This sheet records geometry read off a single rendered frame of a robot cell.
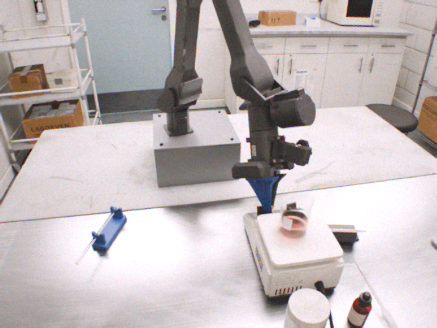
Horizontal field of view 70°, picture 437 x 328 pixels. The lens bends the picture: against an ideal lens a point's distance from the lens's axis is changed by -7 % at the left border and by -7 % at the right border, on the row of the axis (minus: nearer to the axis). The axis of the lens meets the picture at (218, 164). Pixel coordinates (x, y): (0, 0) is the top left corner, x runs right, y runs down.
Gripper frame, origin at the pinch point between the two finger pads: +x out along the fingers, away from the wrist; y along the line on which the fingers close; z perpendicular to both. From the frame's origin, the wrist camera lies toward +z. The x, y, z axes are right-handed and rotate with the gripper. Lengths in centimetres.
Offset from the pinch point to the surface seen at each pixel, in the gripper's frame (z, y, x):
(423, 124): 47, 273, -20
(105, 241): -27.4, -17.5, 7.0
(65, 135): -72, 8, -18
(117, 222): -29.3, -12.0, 4.4
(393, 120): 22, 143, -19
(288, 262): 7.9, -13.3, 8.8
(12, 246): -45, -27, 7
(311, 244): 10.3, -8.2, 7.2
